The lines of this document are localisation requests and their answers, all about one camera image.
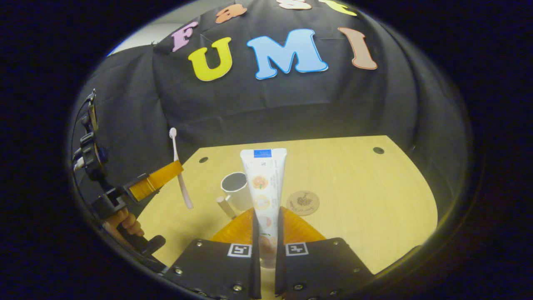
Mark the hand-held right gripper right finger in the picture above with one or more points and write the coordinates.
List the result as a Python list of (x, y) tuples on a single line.
[(280, 275)]

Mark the round wooden coaster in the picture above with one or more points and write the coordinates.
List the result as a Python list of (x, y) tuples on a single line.
[(303, 203)]

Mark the white toothbrush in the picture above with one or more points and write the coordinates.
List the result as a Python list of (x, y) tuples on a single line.
[(186, 196)]

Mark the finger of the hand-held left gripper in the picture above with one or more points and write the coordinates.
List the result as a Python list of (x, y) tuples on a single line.
[(160, 177)]

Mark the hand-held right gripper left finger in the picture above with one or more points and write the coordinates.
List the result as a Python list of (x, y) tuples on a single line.
[(256, 279)]

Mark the black backdrop cloth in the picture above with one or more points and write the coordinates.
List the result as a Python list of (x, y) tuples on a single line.
[(291, 104)]

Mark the white toothpaste tube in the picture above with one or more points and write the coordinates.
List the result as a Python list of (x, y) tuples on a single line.
[(266, 183)]

